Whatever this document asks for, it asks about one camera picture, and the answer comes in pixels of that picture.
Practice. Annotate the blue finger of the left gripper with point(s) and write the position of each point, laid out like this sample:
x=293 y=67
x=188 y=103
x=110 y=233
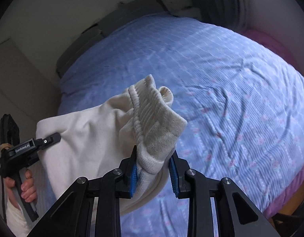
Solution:
x=48 y=141
x=9 y=132

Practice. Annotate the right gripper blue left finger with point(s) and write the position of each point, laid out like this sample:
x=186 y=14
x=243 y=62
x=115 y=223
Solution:
x=127 y=185

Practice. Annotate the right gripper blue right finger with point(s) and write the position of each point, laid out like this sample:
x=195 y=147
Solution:
x=177 y=169

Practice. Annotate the cream white pants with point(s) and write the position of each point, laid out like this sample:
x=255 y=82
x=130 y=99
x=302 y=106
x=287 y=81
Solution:
x=94 y=141

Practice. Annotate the left hand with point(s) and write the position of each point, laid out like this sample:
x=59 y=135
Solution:
x=29 y=192

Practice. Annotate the beige louvred wardrobe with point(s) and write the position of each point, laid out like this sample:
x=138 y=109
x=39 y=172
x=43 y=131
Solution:
x=25 y=93

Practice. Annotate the blue checked duvet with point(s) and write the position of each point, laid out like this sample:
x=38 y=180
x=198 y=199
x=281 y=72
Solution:
x=244 y=107

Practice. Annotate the purple bed sheet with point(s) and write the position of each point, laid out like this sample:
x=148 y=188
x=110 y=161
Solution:
x=293 y=194

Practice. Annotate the grey padded headboard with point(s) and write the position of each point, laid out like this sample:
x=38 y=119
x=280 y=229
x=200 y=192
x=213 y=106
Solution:
x=124 y=14

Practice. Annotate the white nightstand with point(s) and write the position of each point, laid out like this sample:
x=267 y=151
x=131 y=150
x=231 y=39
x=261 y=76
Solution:
x=190 y=12

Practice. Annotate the teal curtain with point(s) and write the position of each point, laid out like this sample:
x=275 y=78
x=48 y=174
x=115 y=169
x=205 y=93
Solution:
x=231 y=14

